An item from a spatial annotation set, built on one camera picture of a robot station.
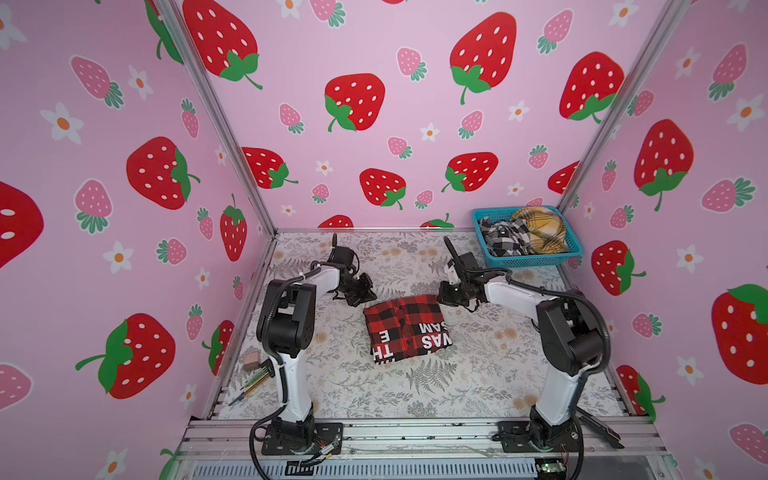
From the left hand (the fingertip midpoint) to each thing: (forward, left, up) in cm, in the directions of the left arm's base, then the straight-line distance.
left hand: (378, 293), depth 99 cm
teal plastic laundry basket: (+12, -45, +3) cm, 47 cm away
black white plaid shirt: (+20, -46, +7) cm, 50 cm away
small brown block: (-23, +35, 0) cm, 42 cm away
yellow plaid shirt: (+23, -61, +8) cm, 66 cm away
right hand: (-2, -19, +2) cm, 19 cm away
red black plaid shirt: (-14, -9, +2) cm, 16 cm away
